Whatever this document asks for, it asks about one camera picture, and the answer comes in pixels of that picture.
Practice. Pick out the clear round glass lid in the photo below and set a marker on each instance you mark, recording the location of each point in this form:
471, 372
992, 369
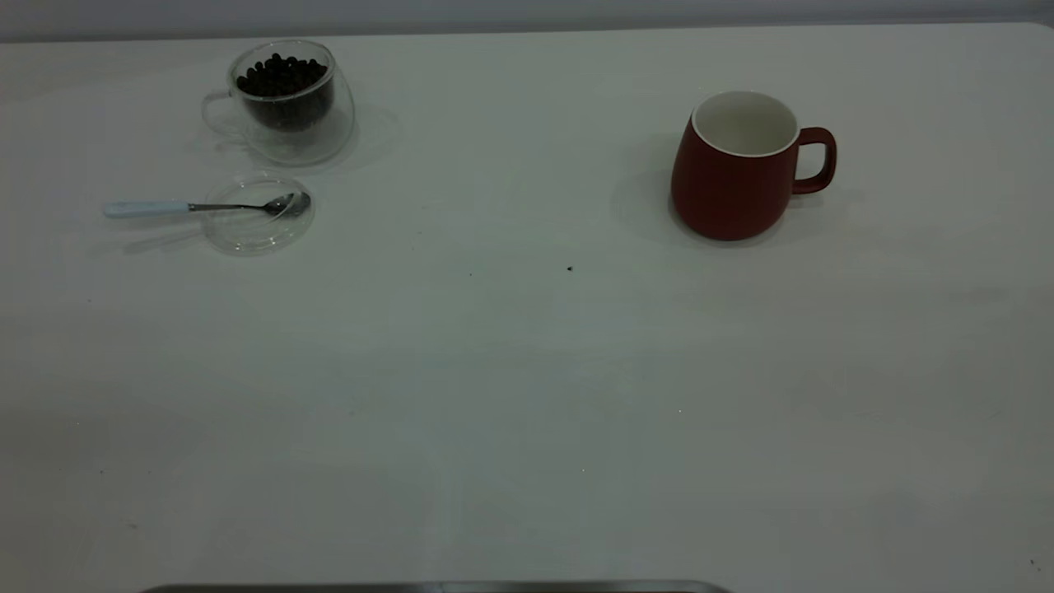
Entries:
247, 235

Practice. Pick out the red ceramic mug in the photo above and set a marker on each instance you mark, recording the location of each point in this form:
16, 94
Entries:
725, 193

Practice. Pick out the dark coffee beans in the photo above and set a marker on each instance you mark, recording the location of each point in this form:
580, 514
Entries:
284, 86

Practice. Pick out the clear double-wall glass cup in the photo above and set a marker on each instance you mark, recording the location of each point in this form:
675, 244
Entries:
333, 136

